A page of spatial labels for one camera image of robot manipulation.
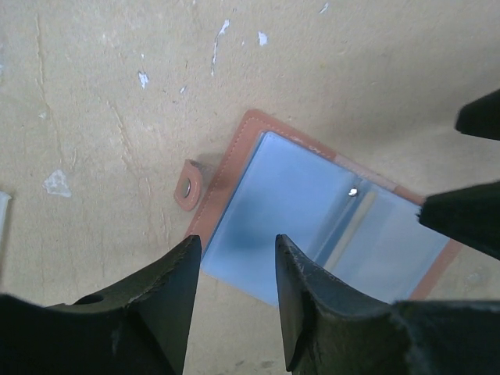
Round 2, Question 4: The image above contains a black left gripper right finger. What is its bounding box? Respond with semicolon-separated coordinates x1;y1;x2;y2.
275;234;499;374

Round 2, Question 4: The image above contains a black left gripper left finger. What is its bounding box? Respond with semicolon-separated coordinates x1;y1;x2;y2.
1;235;202;374

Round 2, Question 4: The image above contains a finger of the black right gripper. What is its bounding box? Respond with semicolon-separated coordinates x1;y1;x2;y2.
418;182;500;259
455;90;500;141

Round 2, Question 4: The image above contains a pink leather card holder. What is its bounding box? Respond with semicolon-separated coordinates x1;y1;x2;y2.
174;109;462;305

